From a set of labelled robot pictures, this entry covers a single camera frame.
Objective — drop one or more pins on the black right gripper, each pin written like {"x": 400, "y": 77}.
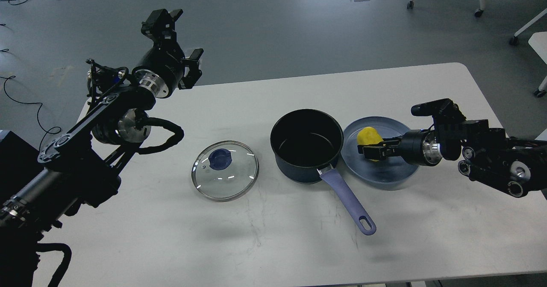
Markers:
{"x": 416, "y": 147}

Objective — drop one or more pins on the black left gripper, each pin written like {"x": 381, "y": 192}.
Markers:
{"x": 164, "y": 68}

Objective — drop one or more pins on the yellow potato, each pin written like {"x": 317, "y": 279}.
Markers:
{"x": 368, "y": 136}

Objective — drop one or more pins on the glass lid blue knob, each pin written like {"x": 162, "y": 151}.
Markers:
{"x": 225, "y": 171}

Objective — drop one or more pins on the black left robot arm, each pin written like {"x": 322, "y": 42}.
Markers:
{"x": 83, "y": 165}

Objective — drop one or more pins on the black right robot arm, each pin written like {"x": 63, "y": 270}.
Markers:
{"x": 484, "y": 154}

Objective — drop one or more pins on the blue plate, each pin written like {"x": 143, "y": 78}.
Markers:
{"x": 388, "y": 175}

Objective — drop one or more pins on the white chair legs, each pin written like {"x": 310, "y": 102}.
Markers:
{"x": 513, "y": 41}

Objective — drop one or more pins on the black box at left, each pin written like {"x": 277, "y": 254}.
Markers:
{"x": 18, "y": 164}

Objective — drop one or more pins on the dark blue saucepan purple handle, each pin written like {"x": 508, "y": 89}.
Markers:
{"x": 307, "y": 144}

